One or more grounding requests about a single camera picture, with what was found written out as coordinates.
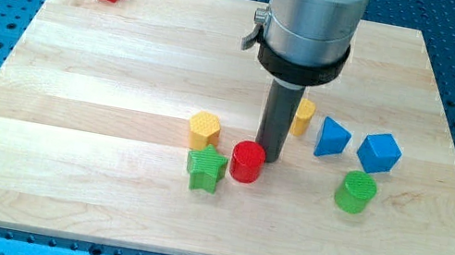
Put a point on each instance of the green cylinder block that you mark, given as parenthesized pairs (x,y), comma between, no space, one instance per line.
(355,192)

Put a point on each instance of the blue triangle block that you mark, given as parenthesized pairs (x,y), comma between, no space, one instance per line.
(332,138)

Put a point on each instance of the wooden board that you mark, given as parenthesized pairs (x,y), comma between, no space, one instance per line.
(95,104)

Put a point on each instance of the blue cube block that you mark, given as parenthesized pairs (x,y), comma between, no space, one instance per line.
(379,153)

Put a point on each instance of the red cylinder block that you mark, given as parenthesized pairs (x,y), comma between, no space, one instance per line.
(247,161)

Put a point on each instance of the green star block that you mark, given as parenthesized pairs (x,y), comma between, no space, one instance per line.
(206,168)

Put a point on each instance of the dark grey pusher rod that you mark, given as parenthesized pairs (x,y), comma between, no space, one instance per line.
(282,104)

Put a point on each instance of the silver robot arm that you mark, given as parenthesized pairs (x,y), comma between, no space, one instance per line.
(310,33)

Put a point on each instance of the yellow rounded block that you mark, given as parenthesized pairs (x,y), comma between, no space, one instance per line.
(303,117)

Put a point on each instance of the yellow hexagon block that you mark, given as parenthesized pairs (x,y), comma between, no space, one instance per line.
(204,130)

